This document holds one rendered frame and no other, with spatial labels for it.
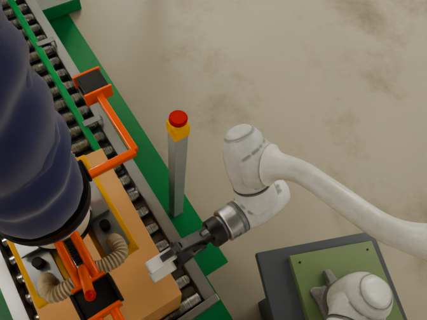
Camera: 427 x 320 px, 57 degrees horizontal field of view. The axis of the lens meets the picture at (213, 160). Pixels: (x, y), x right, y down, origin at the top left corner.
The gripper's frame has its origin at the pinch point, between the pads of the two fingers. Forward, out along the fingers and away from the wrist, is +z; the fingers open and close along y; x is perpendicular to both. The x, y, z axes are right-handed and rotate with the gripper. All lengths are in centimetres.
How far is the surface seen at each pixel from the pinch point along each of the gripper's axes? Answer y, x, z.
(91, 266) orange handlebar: -1.7, 8.9, 11.7
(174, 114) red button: 23, 48, -36
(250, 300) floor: 127, -20, -42
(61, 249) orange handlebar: -1.7, 16.3, 15.6
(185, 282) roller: 72, 2, -12
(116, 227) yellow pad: 10.0, 17.8, 1.9
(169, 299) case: 31.4, -4.4, -1.3
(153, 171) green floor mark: 127, 76, -37
